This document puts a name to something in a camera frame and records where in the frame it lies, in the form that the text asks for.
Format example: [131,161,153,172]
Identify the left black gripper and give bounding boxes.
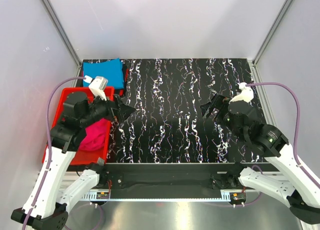
[80,90,136,127]

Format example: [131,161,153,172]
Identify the pink t shirt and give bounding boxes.
[79,119,108,152]

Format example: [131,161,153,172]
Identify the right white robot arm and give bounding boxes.
[200,94,320,225]

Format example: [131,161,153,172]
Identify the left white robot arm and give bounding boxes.
[10,91,135,230]

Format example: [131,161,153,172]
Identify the blue folded t shirt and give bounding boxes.
[82,59,124,90]

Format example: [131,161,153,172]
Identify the red plastic bin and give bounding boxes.
[41,86,116,166]

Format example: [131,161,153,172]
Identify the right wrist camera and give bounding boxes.
[230,82,254,103]

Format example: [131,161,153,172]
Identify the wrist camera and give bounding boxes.
[84,75,108,101]
[230,82,254,103]

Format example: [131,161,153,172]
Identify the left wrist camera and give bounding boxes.
[84,75,108,101]

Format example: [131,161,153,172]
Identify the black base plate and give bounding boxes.
[47,162,286,200]

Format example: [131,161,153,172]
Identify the left aluminium frame post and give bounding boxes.
[36,0,83,68]

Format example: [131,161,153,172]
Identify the aluminium frame post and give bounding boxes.
[251,0,301,66]
[36,0,83,68]

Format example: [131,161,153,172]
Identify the right aluminium frame post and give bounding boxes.
[251,0,301,66]

